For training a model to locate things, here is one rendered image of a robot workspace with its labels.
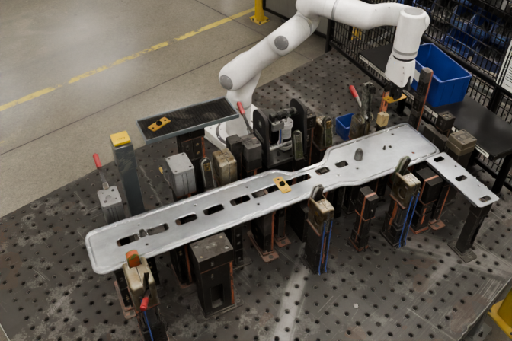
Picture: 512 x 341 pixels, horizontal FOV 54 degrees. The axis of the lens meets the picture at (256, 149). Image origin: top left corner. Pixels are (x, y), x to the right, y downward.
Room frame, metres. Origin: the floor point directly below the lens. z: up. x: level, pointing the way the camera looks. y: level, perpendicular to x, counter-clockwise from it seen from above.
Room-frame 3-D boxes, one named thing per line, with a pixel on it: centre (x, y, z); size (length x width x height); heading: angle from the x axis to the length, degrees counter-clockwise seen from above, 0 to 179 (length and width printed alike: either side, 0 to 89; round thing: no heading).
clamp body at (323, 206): (1.19, -0.23, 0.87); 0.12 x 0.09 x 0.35; 26
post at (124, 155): (1.40, 0.49, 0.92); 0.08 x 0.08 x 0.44; 26
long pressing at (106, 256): (1.30, -0.08, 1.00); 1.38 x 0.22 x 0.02; 116
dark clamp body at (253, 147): (1.48, 0.02, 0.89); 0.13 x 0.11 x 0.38; 26
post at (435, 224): (1.41, -0.74, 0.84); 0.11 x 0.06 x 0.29; 26
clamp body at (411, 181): (1.31, -0.55, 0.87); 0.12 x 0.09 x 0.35; 26
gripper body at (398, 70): (1.52, -0.51, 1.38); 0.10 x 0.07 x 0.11; 27
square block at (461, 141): (1.53, -0.82, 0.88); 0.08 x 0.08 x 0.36; 26
